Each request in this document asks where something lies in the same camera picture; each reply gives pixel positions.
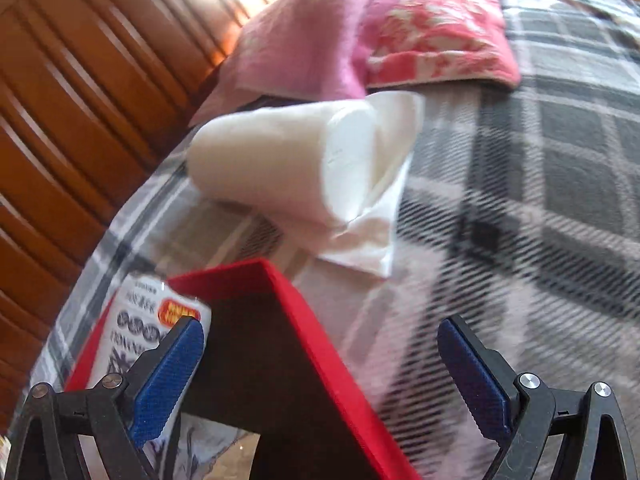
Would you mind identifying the wooden headboard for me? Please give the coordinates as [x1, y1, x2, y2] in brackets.
[1, 0, 272, 425]

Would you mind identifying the white tissue roll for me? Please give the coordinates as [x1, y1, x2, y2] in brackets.
[186, 91, 425, 278]

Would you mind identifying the white patterned tube package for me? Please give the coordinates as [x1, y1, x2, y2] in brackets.
[74, 272, 212, 474]

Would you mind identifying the red storage box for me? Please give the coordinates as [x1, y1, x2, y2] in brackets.
[168, 259, 418, 479]

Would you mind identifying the grey plaid bed blanket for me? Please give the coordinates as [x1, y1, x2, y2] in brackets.
[27, 0, 639, 479]

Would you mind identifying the pink floral pillow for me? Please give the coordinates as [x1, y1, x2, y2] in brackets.
[191, 0, 521, 124]

